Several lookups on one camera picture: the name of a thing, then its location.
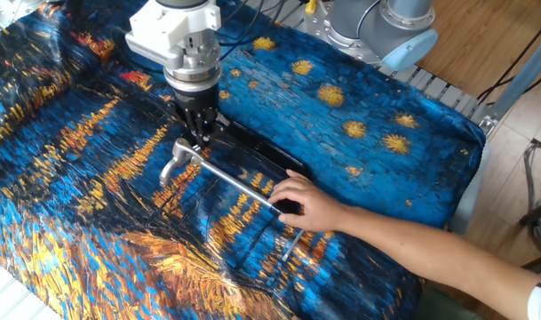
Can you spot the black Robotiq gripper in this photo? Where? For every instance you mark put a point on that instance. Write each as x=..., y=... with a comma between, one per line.
x=195, y=100

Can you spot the silver metal water tap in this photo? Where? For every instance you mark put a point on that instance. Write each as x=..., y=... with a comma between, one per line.
x=181, y=149

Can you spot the black C-clamp with silver screw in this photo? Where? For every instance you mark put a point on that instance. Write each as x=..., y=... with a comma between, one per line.
x=270, y=151

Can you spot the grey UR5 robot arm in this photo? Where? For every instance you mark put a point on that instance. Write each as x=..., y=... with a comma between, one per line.
x=177, y=31

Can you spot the person's right forearm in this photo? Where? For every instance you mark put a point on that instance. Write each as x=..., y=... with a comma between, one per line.
x=430, y=258

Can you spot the person's right hand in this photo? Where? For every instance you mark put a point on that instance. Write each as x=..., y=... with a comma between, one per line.
x=314, y=206

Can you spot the starry night print tablecloth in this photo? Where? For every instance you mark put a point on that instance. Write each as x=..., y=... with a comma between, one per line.
x=119, y=213

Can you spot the yellow plastic object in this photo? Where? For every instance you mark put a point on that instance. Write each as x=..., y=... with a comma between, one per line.
x=311, y=5

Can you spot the aluminium frame post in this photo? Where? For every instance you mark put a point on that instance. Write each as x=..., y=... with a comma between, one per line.
x=519, y=80

